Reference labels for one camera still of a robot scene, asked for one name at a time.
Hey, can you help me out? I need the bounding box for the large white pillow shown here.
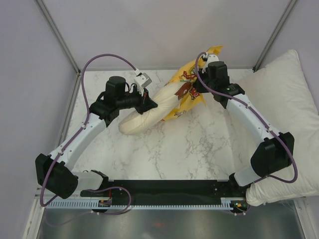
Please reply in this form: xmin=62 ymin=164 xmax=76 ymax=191
xmin=238 ymin=50 xmax=319 ymax=206

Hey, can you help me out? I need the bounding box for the white slotted cable duct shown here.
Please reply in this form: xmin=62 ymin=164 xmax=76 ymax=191
xmin=47 ymin=198 xmax=247 ymax=210

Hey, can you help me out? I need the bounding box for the yellow cartoon-print pillowcase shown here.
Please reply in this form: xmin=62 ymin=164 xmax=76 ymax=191
xmin=160 ymin=44 xmax=224 ymax=122

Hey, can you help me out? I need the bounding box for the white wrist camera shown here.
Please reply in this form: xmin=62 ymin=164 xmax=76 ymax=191
xmin=201 ymin=52 xmax=219 ymax=73
xmin=134 ymin=73 xmax=152 ymax=94

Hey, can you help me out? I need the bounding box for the aluminium frame post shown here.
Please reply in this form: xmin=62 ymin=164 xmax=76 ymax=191
xmin=252 ymin=0 xmax=299 ymax=72
xmin=34 ymin=0 xmax=81 ymax=76

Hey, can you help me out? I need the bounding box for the right aluminium frame post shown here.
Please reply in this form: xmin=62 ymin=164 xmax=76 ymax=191
xmin=252 ymin=0 xmax=299 ymax=72

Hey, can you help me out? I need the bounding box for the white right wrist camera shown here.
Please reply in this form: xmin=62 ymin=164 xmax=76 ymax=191
xmin=201 ymin=52 xmax=219 ymax=73

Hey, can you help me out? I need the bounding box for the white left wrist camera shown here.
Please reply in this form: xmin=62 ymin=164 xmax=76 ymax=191
xmin=134 ymin=73 xmax=152 ymax=94

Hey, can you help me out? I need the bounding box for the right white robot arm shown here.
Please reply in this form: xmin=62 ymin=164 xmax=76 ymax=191
xmin=195 ymin=61 xmax=298 ymax=197

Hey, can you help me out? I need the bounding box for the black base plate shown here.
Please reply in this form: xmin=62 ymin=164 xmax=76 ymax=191
xmin=80 ymin=179 xmax=244 ymax=206

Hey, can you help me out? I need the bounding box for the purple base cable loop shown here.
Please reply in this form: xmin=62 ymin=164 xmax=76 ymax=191
xmin=91 ymin=188 xmax=132 ymax=215

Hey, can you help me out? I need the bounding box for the left aluminium frame post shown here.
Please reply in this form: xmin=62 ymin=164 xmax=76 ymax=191
xmin=34 ymin=0 xmax=81 ymax=76

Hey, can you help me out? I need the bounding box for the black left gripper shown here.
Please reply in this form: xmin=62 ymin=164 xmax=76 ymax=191
xmin=116 ymin=86 xmax=156 ymax=115

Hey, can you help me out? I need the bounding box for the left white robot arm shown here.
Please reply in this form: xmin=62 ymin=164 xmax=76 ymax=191
xmin=35 ymin=73 xmax=158 ymax=199

